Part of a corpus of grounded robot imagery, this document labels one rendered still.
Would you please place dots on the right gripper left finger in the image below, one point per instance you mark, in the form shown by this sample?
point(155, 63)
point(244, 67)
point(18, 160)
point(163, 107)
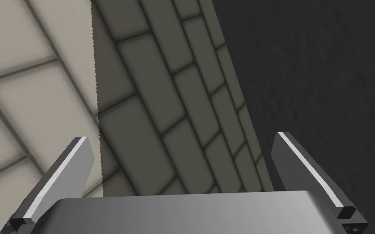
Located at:
point(64, 177)

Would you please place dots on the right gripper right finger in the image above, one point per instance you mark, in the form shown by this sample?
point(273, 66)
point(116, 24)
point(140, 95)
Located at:
point(299, 171)

